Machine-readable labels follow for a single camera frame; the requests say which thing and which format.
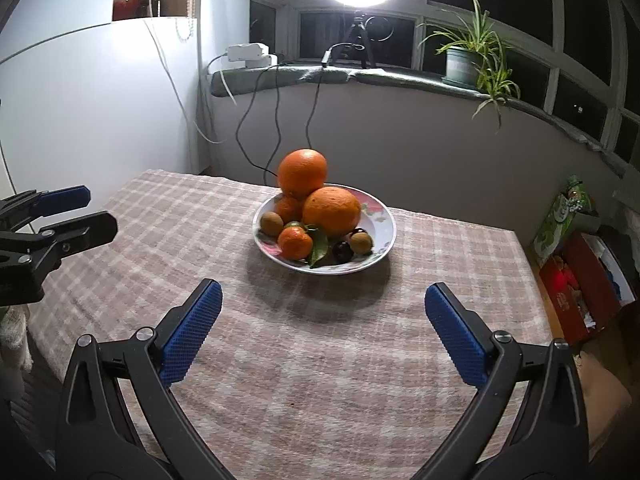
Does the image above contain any white adapter box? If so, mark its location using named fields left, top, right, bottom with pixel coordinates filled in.
left=226, top=43, right=266, bottom=61

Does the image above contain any black power cable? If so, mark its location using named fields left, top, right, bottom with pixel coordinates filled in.
left=263, top=65, right=284, bottom=187
left=236, top=67, right=281, bottom=177

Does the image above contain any long white cable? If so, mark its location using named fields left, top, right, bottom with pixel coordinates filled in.
left=142, top=0, right=226, bottom=145

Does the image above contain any white beaded blind cord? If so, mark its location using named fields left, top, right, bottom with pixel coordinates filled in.
left=177, top=0, right=196, bottom=44

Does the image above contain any spider plant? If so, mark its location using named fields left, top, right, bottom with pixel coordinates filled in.
left=417, top=0, right=521, bottom=132

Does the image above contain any green printed bag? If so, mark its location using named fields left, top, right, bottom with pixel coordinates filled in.
left=530, top=175, right=601, bottom=266

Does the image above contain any brown cushion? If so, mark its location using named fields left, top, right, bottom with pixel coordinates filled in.
left=570, top=320, right=633, bottom=446

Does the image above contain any floral white plate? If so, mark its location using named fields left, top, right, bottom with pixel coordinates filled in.
left=252, top=184, right=397, bottom=275

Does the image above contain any checked beige blanket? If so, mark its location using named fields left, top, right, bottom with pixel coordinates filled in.
left=27, top=169, right=553, bottom=480

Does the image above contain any black tripod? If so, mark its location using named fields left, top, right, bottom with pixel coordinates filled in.
left=345, top=8, right=378, bottom=69

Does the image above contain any mandarin with green leaf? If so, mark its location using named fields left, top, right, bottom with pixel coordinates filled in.
left=278, top=222, right=330, bottom=267

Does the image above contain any white window frame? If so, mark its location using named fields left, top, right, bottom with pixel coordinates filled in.
left=249, top=0, right=640, bottom=161

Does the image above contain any leafless small mandarin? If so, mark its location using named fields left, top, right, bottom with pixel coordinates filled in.
left=274, top=195, right=305, bottom=224

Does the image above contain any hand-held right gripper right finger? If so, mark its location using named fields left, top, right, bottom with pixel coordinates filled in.
left=425, top=282, right=587, bottom=480

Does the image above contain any black cable with inline remote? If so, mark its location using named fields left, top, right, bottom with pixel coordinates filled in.
left=304, top=42, right=366, bottom=153

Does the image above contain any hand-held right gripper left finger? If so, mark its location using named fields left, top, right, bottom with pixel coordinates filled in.
left=54, top=279, right=223, bottom=480

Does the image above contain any green plant pot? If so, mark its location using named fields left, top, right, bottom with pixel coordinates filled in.
left=442, top=47, right=485, bottom=87

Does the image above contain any red cardboard box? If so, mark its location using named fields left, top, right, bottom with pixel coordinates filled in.
left=539, top=232, right=636, bottom=344

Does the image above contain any short white cable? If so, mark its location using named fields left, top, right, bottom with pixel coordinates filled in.
left=206, top=52, right=238, bottom=107

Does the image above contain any smooth large orange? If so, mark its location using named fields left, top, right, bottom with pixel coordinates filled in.
left=278, top=148, right=329, bottom=199

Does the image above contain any bumpy large orange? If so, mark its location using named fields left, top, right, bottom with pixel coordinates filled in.
left=302, top=186, right=362, bottom=239

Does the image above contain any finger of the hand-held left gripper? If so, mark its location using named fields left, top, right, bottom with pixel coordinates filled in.
left=0, top=211, right=118, bottom=267
left=0, top=186, right=91, bottom=231

